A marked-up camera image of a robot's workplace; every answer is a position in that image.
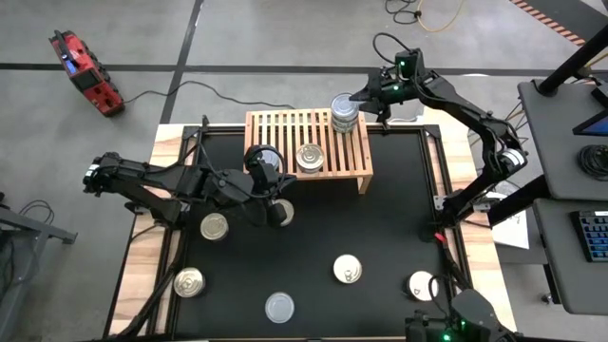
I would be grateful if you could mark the white paper sheet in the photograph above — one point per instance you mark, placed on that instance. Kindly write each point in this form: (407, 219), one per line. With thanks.
(515, 235)

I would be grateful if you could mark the gold lid seafood can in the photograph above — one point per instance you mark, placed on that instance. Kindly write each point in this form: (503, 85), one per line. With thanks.
(214, 226)
(189, 281)

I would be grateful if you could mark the black frame clamp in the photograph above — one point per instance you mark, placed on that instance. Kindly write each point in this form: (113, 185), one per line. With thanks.
(205, 122)

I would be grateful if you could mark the yellow paper folder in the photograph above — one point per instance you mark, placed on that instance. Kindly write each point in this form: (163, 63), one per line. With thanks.
(439, 124)

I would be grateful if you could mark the black metal table frame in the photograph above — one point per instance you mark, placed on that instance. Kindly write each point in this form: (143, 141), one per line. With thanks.
(223, 128)

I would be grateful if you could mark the grey metal stand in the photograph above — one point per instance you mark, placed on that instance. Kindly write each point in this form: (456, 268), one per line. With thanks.
(33, 229)

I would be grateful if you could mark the Wild Planet salmon can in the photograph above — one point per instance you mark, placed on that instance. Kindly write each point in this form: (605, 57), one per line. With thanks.
(418, 285)
(347, 268)

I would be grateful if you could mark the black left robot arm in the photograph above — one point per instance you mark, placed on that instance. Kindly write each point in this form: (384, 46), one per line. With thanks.
(142, 178)

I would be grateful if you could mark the black tablet blue screen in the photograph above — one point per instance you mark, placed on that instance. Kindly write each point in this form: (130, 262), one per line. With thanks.
(596, 127)

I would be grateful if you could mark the black metal pole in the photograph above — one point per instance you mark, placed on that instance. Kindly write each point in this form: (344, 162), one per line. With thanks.
(570, 64)

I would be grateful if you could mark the grey side desk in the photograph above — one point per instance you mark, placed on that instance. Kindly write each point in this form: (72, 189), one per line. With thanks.
(556, 123)

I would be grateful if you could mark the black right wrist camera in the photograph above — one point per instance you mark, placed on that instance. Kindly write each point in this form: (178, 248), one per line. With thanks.
(409, 64)

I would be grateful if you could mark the silver can centre left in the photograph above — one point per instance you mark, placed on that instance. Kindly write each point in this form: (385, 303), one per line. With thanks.
(261, 176)

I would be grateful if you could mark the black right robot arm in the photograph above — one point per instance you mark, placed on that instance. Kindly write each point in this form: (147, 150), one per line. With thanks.
(475, 114)

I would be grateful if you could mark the grey keyboard desk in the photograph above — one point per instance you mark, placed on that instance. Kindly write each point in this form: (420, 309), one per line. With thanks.
(560, 266)

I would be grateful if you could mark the striped hazard floor tape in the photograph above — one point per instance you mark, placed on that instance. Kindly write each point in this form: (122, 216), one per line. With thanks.
(546, 20)

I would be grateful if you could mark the wooden slatted shelf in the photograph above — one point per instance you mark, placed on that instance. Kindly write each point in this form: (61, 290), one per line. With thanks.
(332, 176)

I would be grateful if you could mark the black desk support bar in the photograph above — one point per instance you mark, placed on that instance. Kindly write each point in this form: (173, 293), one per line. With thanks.
(522, 199)

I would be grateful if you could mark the black table mat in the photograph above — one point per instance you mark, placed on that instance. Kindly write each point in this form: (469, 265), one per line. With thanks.
(332, 309)

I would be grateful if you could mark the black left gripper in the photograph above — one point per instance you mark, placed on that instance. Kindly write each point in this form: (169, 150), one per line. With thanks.
(233, 187)

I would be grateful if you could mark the black backlit keyboard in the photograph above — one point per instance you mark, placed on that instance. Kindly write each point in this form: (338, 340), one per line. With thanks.
(591, 235)

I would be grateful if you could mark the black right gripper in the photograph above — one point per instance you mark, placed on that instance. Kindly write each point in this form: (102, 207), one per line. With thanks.
(399, 88)

